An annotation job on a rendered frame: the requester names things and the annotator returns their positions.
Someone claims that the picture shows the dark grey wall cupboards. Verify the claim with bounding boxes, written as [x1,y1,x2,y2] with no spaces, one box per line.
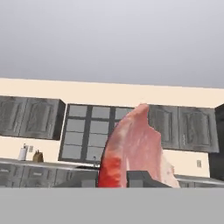
[0,95,67,141]
[147,104,221,154]

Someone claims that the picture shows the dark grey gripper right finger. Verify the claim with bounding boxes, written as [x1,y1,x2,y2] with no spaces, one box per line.
[126,170,173,188]

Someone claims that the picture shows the black tall fridge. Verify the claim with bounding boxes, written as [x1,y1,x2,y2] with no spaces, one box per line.
[207,102,224,182]

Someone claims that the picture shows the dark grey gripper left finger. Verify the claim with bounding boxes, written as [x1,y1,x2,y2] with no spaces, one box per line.
[53,171,99,188]

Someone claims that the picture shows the white paper towel roll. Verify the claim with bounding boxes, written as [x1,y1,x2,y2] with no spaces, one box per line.
[17,143,29,162]

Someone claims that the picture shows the dark grey base cabinets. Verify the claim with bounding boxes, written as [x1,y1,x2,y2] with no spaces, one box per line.
[174,173,224,188]
[0,157,100,188]

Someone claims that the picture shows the raw red pink steak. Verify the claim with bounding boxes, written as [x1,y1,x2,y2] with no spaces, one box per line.
[97,102,181,188]

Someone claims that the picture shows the metal sink tap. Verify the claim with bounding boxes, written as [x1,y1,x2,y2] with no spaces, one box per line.
[92,155,99,170]

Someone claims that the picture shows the dark framed window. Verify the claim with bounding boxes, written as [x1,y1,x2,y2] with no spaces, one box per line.
[58,102,137,165]

